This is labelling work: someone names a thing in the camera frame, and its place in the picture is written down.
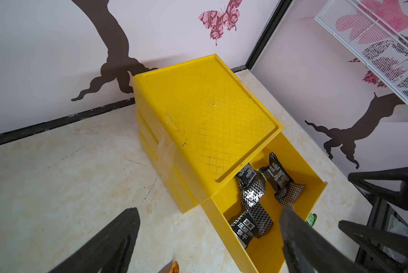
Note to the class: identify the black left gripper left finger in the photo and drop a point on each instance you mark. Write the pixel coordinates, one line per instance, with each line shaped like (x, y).
(109, 251)

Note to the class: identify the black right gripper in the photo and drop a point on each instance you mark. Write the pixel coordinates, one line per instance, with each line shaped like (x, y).
(388, 250)

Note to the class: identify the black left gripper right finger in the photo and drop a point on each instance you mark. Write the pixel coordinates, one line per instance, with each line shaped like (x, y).
(306, 251)

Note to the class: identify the yellow top drawer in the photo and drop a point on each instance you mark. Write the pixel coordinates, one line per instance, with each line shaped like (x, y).
(264, 255)

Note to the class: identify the black cookie packet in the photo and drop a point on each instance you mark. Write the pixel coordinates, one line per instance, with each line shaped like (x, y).
(287, 191)
(251, 223)
(251, 185)

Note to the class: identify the yellow plastic drawer cabinet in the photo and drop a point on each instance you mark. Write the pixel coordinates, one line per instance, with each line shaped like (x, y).
(199, 125)

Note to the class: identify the green cookie packet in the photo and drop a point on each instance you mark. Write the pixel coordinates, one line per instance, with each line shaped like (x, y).
(311, 219)

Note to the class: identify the orange cookie packet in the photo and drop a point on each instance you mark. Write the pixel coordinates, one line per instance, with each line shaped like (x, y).
(171, 267)

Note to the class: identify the white wire shelf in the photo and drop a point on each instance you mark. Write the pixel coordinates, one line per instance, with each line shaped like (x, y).
(376, 32)

